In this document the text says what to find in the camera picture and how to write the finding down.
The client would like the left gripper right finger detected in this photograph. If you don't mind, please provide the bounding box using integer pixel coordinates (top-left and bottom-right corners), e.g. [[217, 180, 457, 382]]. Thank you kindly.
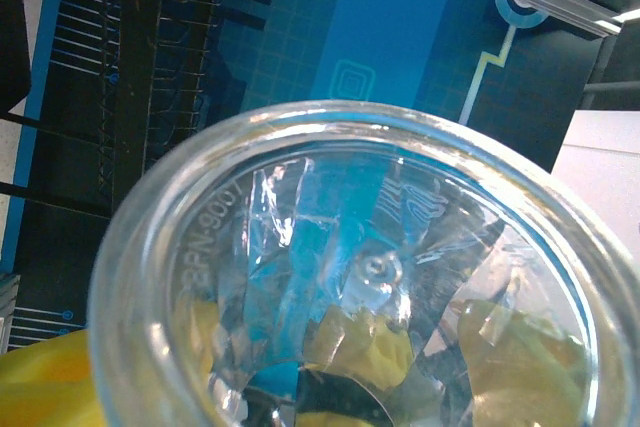
[[449, 299, 594, 427]]

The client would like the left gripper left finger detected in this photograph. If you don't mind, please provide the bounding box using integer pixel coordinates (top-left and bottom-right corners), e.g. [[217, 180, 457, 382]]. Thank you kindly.
[[0, 328, 110, 427]]

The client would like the clear faceted drinking glass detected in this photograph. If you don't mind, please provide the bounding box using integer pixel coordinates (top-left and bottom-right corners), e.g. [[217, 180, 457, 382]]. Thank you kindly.
[[86, 98, 640, 427]]

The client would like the black wire dish rack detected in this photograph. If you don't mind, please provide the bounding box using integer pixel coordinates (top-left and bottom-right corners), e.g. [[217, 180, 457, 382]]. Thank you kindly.
[[0, 0, 229, 221]]

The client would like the plain white panel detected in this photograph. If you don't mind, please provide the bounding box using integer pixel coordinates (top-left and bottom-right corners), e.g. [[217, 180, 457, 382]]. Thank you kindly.
[[551, 107, 640, 254]]

